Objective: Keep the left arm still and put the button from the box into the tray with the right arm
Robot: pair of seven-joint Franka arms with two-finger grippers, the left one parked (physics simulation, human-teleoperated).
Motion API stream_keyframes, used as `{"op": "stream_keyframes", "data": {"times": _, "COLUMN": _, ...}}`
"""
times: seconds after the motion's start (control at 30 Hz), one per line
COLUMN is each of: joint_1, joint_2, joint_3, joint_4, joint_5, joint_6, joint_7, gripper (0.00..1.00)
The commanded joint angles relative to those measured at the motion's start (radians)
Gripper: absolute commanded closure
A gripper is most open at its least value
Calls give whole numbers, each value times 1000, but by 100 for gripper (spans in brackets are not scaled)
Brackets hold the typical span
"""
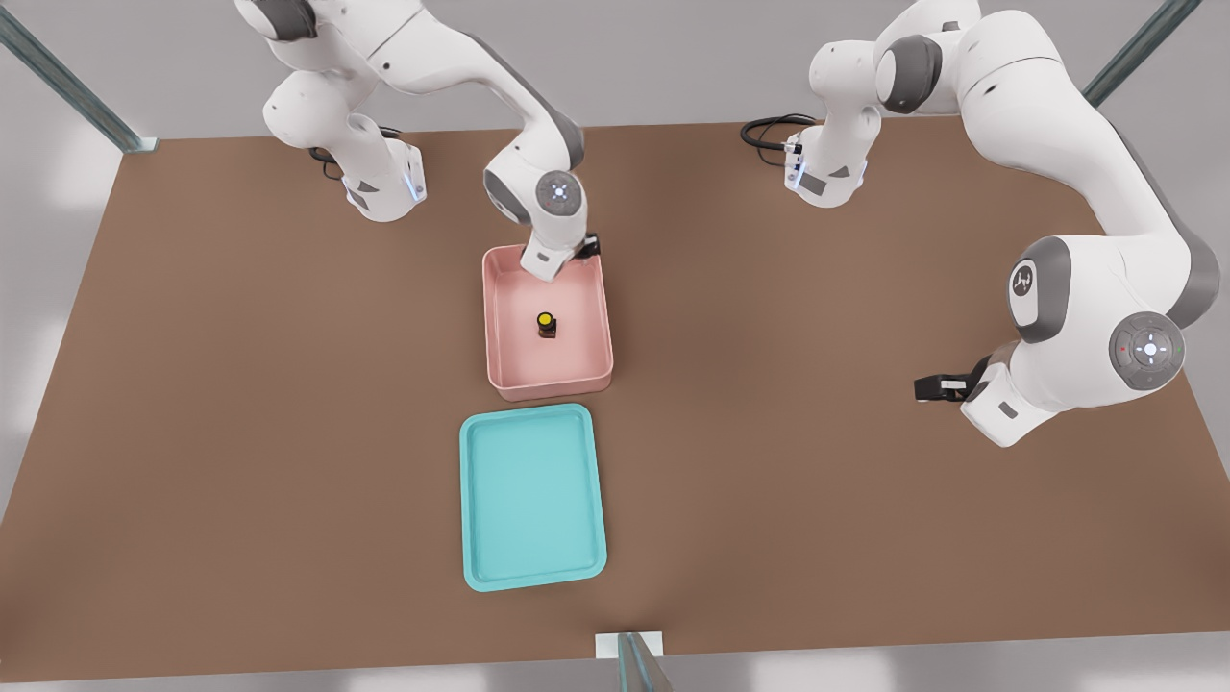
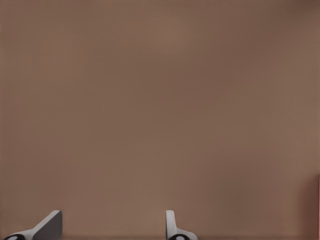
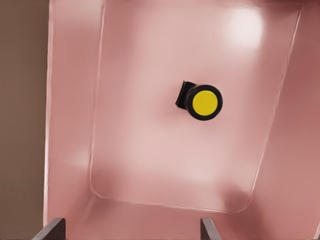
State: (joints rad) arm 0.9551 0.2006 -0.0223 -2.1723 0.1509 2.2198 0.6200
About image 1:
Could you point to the pink plastic box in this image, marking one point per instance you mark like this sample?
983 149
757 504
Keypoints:
548 322

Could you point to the yellow-topped black button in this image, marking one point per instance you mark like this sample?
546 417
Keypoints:
546 324

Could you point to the pale blue-green tray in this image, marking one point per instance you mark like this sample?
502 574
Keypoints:
531 495

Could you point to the silver frame post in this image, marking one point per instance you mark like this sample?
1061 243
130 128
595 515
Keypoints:
1139 48
634 661
58 82

